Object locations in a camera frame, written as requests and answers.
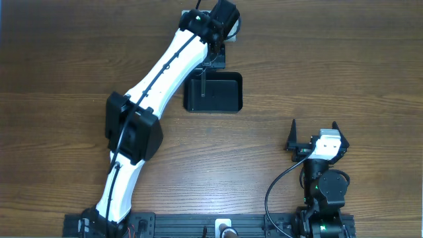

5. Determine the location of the black cable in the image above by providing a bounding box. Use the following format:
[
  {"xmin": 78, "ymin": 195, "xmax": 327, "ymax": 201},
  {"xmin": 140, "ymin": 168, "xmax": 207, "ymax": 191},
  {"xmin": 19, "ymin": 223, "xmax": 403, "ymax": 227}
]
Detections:
[
  {"xmin": 264, "ymin": 145, "xmax": 318, "ymax": 238},
  {"xmin": 106, "ymin": 95, "xmax": 146, "ymax": 176}
]

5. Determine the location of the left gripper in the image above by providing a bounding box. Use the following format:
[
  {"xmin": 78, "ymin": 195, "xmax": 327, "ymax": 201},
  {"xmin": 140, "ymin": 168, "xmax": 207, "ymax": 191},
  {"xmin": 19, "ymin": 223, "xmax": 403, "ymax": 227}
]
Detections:
[{"xmin": 198, "ymin": 42, "xmax": 227, "ymax": 72}]

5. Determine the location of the black tray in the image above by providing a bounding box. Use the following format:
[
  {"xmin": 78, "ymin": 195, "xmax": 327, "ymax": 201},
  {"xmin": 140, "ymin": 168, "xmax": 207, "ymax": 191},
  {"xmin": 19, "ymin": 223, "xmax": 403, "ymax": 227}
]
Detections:
[{"xmin": 183, "ymin": 71, "xmax": 244, "ymax": 114}]

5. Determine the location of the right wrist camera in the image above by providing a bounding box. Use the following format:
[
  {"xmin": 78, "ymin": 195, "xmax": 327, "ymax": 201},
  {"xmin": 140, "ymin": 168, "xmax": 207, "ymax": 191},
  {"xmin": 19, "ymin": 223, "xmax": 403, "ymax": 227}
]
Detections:
[{"xmin": 311, "ymin": 128, "xmax": 342, "ymax": 161}]

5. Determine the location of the mounting rail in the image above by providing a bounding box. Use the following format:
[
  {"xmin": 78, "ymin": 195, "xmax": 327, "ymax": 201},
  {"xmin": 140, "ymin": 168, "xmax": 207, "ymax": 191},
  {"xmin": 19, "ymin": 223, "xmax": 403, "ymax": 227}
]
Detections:
[{"xmin": 62, "ymin": 211, "xmax": 356, "ymax": 238}]

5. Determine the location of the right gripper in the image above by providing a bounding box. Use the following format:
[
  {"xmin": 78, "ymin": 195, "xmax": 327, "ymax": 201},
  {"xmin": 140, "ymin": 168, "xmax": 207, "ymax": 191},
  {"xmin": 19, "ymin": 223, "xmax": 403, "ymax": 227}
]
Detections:
[{"xmin": 286, "ymin": 118, "xmax": 350, "ymax": 165}]

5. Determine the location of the clear test tube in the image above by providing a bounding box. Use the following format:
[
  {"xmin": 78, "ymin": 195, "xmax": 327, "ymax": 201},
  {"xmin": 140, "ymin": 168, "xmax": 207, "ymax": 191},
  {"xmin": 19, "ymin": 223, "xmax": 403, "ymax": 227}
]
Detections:
[{"xmin": 200, "ymin": 67, "xmax": 207, "ymax": 98}]

